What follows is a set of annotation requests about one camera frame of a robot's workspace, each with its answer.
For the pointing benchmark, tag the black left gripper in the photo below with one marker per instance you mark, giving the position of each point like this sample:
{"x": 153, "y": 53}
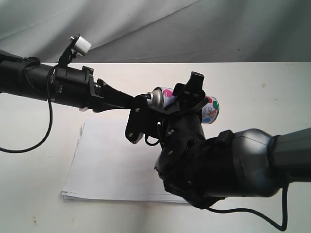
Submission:
{"x": 76, "y": 88}

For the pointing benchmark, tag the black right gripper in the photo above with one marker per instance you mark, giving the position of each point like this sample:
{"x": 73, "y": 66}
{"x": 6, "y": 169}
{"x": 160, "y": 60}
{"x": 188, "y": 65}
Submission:
{"x": 179, "y": 124}

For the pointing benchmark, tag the silver spray paint can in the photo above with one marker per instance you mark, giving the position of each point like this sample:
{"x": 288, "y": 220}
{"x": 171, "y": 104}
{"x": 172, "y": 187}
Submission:
{"x": 209, "y": 110}

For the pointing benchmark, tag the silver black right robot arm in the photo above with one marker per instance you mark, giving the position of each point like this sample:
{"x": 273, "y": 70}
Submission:
{"x": 249, "y": 163}

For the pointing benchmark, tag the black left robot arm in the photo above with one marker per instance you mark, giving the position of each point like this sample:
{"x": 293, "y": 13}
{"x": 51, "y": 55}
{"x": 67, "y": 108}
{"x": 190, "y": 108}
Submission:
{"x": 28, "y": 77}

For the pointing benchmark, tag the white backdrop cloth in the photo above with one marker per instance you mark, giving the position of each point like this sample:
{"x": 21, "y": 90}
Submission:
{"x": 159, "y": 31}

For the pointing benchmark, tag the white paper stack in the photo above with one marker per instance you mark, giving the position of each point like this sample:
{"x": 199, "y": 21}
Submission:
{"x": 106, "y": 166}

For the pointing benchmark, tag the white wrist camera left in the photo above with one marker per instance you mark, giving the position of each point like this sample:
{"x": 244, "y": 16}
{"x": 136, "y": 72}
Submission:
{"x": 79, "y": 45}

